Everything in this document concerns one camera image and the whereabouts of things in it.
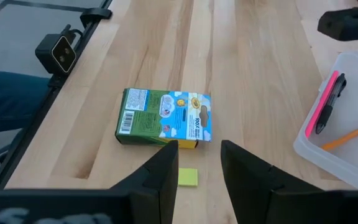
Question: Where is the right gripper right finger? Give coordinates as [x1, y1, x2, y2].
[221, 140, 358, 224]

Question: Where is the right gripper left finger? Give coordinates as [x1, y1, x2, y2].
[0, 140, 180, 224]

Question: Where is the yellow sticky note pad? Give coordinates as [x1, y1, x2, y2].
[178, 167, 199, 188]

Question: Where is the green crayon box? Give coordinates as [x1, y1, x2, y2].
[114, 88, 213, 149]

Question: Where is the black pen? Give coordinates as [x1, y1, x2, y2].
[314, 73, 347, 135]

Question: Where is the pink highlighter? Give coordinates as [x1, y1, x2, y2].
[305, 70, 340, 139]

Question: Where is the orange pencil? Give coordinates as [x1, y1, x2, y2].
[321, 119, 358, 152]

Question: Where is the clear pencil case purple lid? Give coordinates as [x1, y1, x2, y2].
[293, 51, 358, 190]

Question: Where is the person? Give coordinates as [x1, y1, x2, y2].
[0, 70, 51, 187]

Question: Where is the black table frame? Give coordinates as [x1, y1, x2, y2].
[0, 0, 113, 197]

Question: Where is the black table-level camera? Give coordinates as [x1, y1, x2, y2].
[35, 24, 84, 75]

